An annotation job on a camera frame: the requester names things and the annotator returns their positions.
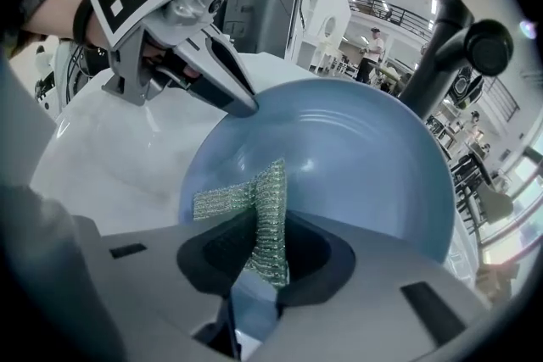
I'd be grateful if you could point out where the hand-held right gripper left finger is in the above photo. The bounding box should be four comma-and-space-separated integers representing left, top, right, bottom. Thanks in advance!
70, 210, 259, 362

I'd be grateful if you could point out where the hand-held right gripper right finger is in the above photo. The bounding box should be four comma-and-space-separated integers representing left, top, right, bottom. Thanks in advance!
253, 211, 494, 362

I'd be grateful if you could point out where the green sponge cloth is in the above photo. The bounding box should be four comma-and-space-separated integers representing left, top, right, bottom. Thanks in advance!
193, 158, 290, 289

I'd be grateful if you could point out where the blue large plate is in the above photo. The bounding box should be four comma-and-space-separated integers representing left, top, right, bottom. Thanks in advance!
177, 78, 456, 358

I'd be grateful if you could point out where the person's left forearm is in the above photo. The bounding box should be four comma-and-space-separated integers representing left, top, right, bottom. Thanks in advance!
16, 0, 112, 56

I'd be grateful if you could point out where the grey wheeled bin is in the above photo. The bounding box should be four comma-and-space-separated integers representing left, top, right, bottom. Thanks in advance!
220, 0, 307, 56

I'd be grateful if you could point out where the white shelf unit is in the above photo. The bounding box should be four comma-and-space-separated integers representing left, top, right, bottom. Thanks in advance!
271, 0, 353, 73

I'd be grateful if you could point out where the grey chair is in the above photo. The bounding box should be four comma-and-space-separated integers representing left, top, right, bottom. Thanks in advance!
450, 150, 515, 237

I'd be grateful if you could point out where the black balcony railing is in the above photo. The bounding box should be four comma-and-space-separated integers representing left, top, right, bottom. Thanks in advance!
345, 0, 438, 33

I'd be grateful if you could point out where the black faucet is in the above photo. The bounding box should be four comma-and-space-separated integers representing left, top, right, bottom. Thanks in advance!
396, 0, 517, 128

